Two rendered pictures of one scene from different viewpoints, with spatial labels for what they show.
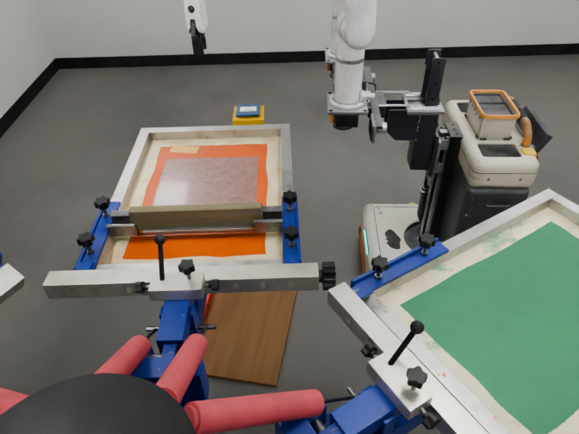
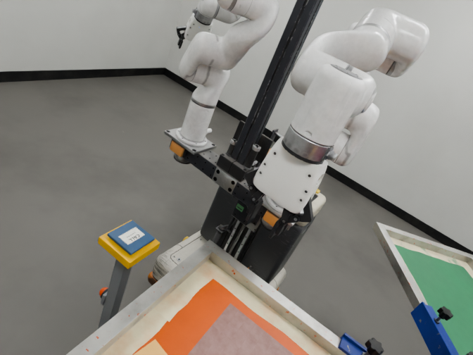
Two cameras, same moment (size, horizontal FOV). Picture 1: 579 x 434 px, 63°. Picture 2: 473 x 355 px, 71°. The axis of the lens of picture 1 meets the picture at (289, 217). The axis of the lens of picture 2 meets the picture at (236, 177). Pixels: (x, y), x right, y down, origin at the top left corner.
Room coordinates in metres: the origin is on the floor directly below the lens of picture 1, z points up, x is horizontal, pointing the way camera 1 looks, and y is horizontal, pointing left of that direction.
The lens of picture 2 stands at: (1.40, 0.77, 1.71)
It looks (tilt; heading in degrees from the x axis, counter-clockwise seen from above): 29 degrees down; 290
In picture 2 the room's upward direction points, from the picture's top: 24 degrees clockwise
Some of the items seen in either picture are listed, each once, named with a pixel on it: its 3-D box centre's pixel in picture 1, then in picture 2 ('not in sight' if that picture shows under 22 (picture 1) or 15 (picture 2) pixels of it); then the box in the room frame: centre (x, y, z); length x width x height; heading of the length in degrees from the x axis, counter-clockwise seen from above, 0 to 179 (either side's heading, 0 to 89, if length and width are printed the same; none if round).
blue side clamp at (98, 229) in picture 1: (101, 239); not in sight; (1.03, 0.55, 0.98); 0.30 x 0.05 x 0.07; 1
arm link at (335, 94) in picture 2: not in sight; (338, 102); (1.49, 0.23, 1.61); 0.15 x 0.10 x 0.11; 98
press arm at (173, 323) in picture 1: (177, 316); not in sight; (0.71, 0.27, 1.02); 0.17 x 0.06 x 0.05; 1
